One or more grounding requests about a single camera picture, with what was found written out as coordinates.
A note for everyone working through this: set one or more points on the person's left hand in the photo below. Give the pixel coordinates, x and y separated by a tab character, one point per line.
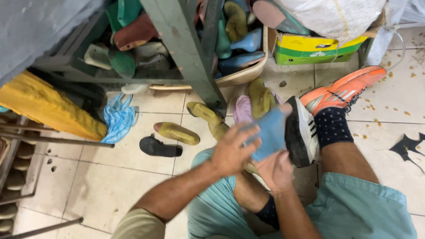
230	154

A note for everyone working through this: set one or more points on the person's right hand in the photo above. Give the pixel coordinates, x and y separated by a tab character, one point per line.
276	172

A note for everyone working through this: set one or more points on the person's left fingers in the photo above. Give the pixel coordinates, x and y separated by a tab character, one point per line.
247	134

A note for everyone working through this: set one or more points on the pink cloth piece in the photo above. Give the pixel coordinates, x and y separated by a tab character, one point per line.
242	109

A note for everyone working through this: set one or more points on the navy dotted sock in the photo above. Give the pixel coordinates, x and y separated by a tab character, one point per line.
269	212
332	127

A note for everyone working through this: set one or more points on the cream basin of shoe lasts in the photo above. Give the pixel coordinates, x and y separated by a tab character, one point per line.
239	49

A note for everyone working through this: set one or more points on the black shoe sole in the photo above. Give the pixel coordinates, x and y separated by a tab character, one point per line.
159	148

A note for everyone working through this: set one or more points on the orange white sneaker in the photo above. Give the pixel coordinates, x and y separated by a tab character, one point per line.
338	91

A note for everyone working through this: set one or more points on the yellow green carton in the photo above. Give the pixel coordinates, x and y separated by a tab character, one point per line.
308	49

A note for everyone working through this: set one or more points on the blue plastic bag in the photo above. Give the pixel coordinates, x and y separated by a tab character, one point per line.
118	119

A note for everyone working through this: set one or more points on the teal shorts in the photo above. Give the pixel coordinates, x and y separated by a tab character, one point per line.
358	209

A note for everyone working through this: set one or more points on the olive shirt sleeve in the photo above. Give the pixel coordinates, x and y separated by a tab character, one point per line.
139	225

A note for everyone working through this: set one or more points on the white woven sack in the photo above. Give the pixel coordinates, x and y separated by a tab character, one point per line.
332	16

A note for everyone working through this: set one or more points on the heap of shoe lasts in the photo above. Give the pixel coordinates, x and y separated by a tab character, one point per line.
132	43

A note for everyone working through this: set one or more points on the black leather scrap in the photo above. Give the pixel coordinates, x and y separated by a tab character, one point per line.
406	146

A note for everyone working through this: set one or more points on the clear plastic bag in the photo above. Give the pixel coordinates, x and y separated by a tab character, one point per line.
388	30

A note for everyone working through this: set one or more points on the grey metal rod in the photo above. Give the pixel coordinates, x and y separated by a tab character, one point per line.
59	139
43	229

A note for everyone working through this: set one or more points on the yellow foam block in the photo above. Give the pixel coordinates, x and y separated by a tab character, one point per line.
46	106

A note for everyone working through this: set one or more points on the grey cloth sheet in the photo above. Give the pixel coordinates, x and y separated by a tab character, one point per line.
36	30

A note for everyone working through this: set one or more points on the rack of shoe soles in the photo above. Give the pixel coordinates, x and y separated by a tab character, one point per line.
13	179

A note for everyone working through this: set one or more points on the green metal table frame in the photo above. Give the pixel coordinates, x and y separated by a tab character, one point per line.
186	43

